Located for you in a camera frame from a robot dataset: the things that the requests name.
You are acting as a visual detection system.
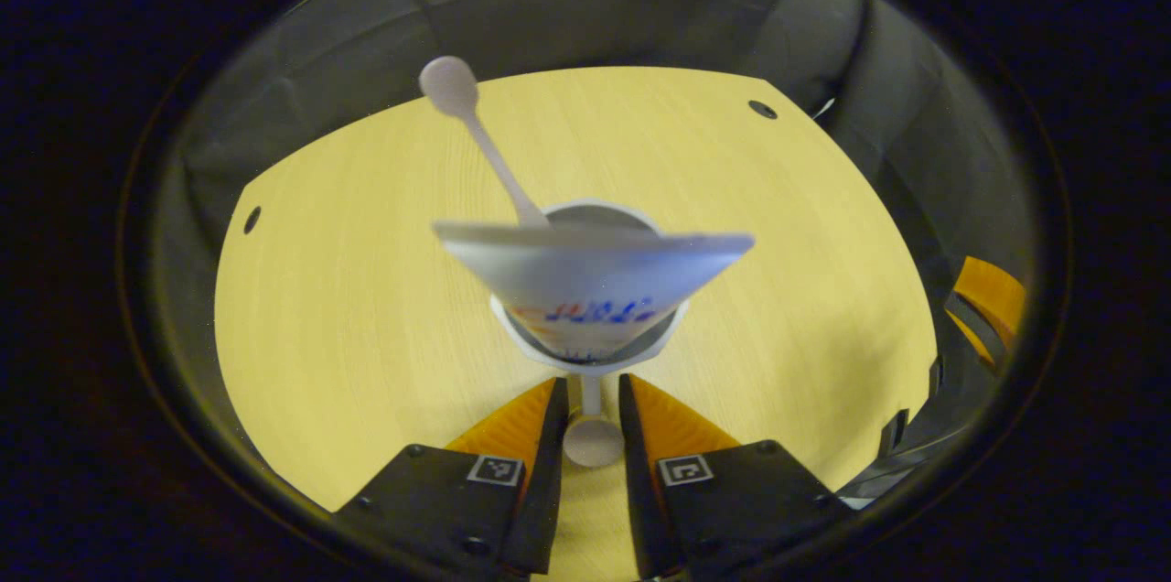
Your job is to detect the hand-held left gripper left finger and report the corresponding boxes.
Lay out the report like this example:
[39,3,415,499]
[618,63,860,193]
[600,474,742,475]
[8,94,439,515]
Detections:
[334,376,570,578]

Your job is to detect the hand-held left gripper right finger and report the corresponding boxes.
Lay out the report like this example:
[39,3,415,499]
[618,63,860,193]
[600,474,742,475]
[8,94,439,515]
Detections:
[618,372,856,581]

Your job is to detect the white cup with wooden handle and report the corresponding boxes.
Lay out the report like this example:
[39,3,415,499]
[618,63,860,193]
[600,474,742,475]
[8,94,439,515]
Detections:
[489,198,689,469]

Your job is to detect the white toothpaste tube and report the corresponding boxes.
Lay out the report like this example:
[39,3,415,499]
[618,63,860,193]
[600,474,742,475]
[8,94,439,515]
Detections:
[432,221,757,361]

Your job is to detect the white toothbrush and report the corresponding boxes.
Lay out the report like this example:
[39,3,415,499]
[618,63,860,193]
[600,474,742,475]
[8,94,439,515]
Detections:
[419,56,550,229]

